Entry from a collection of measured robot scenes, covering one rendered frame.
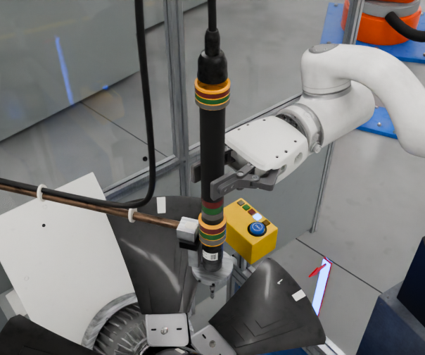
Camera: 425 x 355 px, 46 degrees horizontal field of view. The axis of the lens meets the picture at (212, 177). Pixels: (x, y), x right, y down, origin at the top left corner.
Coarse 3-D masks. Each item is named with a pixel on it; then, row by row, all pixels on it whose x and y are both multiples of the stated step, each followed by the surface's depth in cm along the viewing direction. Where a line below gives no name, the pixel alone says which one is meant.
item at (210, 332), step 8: (208, 328) 106; (192, 336) 104; (200, 336) 105; (208, 336) 105; (216, 336) 105; (192, 344) 103; (200, 344) 103; (208, 344) 103; (216, 344) 103; (224, 344) 104; (200, 352) 102; (208, 352) 102; (216, 352) 102; (224, 352) 102; (232, 352) 102
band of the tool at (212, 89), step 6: (228, 78) 61; (198, 84) 62; (204, 84) 63; (222, 84) 63; (228, 84) 60; (198, 90) 60; (204, 90) 59; (210, 90) 64; (216, 90) 59; (222, 90) 59
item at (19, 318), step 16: (16, 320) 80; (0, 336) 80; (16, 336) 81; (32, 336) 82; (48, 336) 83; (0, 352) 81; (16, 352) 82; (32, 352) 83; (48, 352) 84; (64, 352) 85; (80, 352) 86; (96, 352) 87
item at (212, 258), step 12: (216, 36) 56; (216, 48) 57; (204, 60) 57; (216, 60) 57; (204, 72) 58; (216, 72) 58; (216, 84) 59; (204, 252) 81; (216, 252) 80; (204, 264) 83; (216, 264) 82
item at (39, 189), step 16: (208, 0) 54; (208, 16) 55; (144, 32) 59; (144, 48) 60; (144, 64) 61; (144, 80) 63; (144, 96) 65; (144, 112) 67; (48, 192) 84; (64, 192) 84
